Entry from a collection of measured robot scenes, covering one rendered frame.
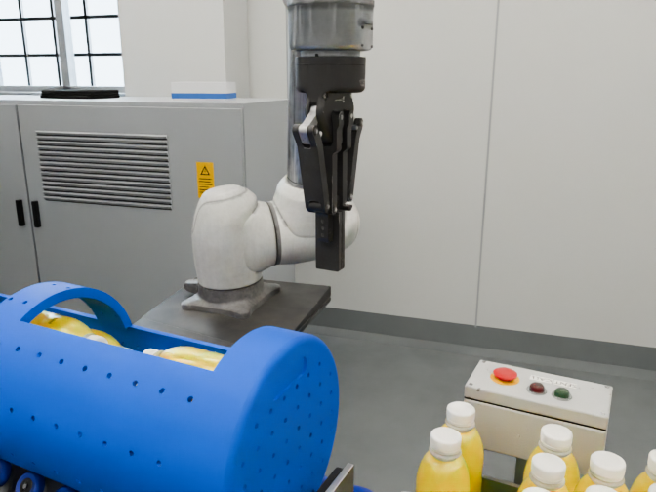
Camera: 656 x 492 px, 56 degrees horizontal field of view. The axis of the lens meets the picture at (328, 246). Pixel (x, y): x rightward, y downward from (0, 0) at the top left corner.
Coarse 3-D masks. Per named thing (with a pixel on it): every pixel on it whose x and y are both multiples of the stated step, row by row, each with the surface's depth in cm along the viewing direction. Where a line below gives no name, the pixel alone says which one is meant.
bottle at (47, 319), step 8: (48, 312) 96; (32, 320) 94; (40, 320) 94; (48, 320) 93; (56, 320) 93; (64, 320) 93; (72, 320) 93; (56, 328) 92; (64, 328) 92; (72, 328) 92; (80, 328) 92; (88, 328) 94; (80, 336) 92; (88, 336) 92
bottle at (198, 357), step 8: (160, 352) 86; (168, 352) 83; (176, 352) 82; (184, 352) 82; (192, 352) 82; (200, 352) 82; (208, 352) 82; (216, 352) 82; (176, 360) 81; (184, 360) 81; (192, 360) 81; (200, 360) 80; (208, 360) 80; (216, 360) 80; (208, 368) 79
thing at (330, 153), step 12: (336, 120) 64; (336, 132) 65; (324, 144) 67; (336, 144) 65; (324, 156) 66; (336, 156) 66; (336, 168) 67; (336, 180) 67; (336, 192) 68; (336, 204) 68
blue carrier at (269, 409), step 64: (0, 320) 88; (128, 320) 106; (0, 384) 83; (64, 384) 78; (128, 384) 75; (192, 384) 72; (256, 384) 70; (320, 384) 84; (0, 448) 86; (64, 448) 78; (128, 448) 72; (192, 448) 68; (256, 448) 71; (320, 448) 87
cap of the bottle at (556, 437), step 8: (552, 424) 81; (544, 432) 79; (552, 432) 79; (560, 432) 79; (568, 432) 79; (544, 440) 79; (552, 440) 78; (560, 440) 78; (568, 440) 78; (552, 448) 78; (560, 448) 78; (568, 448) 78
